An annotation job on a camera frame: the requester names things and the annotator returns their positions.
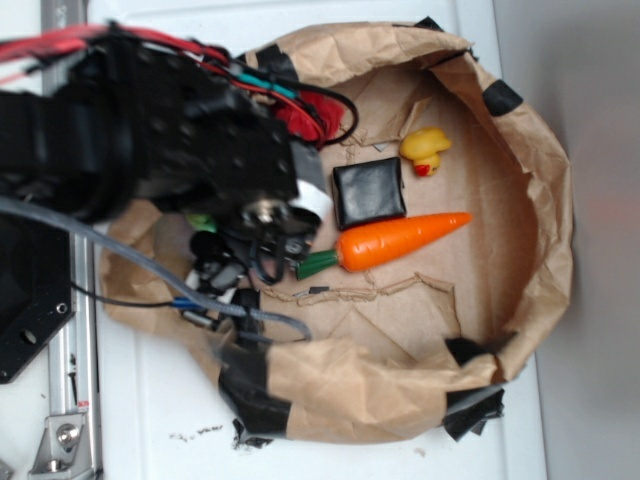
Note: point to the metal corner bracket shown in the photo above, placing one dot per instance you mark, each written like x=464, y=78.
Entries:
x=64, y=451

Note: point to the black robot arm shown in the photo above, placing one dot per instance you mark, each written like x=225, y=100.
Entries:
x=144, y=115

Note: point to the brown paper bag bin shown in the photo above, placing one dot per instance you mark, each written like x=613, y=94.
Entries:
x=399, y=348

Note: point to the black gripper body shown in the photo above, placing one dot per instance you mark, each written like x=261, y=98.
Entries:
x=267, y=205

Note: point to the aluminium extrusion rail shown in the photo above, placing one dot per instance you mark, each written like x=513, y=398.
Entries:
x=72, y=353

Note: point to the yellow rubber duck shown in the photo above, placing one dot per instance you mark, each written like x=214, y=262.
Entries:
x=423, y=147

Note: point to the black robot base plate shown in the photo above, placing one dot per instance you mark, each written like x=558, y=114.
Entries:
x=36, y=298

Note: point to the orange plastic carrot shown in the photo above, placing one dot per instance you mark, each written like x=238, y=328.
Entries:
x=368, y=246

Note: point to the black square pouch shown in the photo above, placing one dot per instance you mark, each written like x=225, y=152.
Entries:
x=368, y=192

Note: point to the red crumpled cloth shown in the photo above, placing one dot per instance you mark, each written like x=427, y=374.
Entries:
x=312, y=116

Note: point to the green plush animal toy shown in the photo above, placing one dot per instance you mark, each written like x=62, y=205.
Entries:
x=202, y=222

